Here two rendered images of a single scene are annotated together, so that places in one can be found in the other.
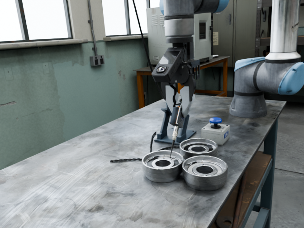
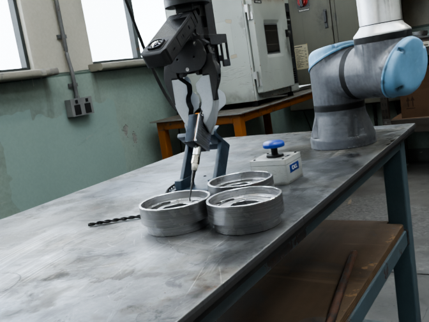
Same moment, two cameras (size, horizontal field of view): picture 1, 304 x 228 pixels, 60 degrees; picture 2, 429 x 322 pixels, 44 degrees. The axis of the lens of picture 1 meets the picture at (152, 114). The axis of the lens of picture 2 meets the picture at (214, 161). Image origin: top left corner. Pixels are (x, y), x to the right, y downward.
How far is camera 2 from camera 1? 0.20 m
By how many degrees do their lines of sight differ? 7
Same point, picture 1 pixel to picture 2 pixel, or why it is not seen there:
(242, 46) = not seen: hidden behind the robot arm
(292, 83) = (403, 73)
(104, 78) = (96, 139)
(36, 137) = not seen: outside the picture
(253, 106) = (348, 128)
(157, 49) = (193, 80)
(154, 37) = not seen: hidden behind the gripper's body
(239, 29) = (344, 34)
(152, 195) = (154, 250)
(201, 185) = (236, 223)
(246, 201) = (353, 293)
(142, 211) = (135, 269)
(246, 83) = (331, 88)
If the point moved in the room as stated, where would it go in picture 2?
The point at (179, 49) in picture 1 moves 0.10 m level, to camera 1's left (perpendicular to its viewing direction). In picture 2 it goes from (186, 15) to (120, 25)
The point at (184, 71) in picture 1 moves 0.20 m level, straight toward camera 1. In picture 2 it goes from (198, 49) to (179, 44)
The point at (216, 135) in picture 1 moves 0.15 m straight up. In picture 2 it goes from (275, 168) to (263, 82)
